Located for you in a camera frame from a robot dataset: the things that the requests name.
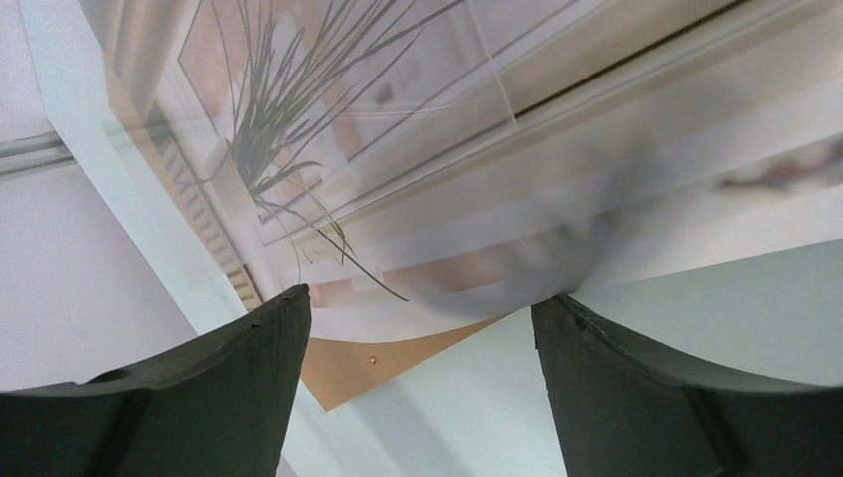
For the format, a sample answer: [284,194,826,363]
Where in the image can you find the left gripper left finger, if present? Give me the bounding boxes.
[1,284,312,476]

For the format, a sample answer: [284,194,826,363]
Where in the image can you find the brown cardboard backing board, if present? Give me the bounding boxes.
[301,317,501,412]

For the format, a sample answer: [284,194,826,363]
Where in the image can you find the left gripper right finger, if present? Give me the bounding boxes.
[531,295,842,476]

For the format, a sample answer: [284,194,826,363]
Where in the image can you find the clear acrylic sheet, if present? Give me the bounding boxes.
[80,1,514,188]

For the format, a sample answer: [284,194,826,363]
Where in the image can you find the photo print of window plant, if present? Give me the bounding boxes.
[80,1,842,342]

